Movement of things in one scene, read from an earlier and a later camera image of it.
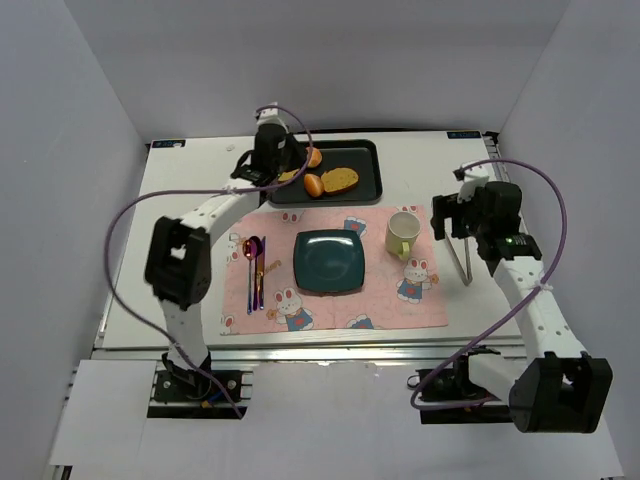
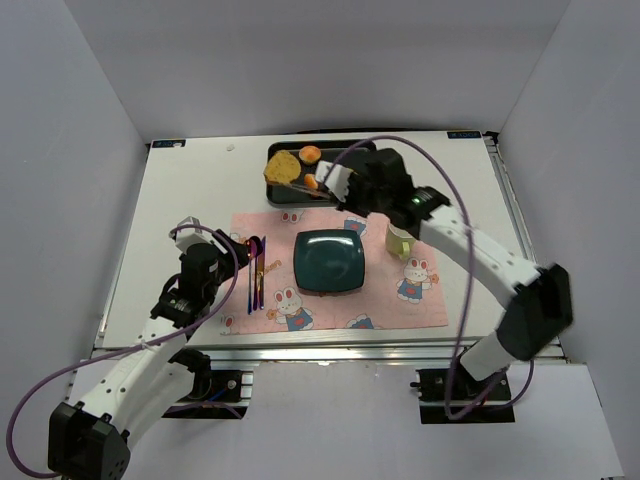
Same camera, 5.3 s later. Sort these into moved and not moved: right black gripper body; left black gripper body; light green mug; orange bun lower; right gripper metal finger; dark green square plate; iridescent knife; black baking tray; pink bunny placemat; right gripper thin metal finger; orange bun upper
Moved: right black gripper body; right gripper metal finger; left black gripper body; right gripper thin metal finger
Not moved: black baking tray; light green mug; iridescent knife; dark green square plate; orange bun upper; pink bunny placemat; orange bun lower
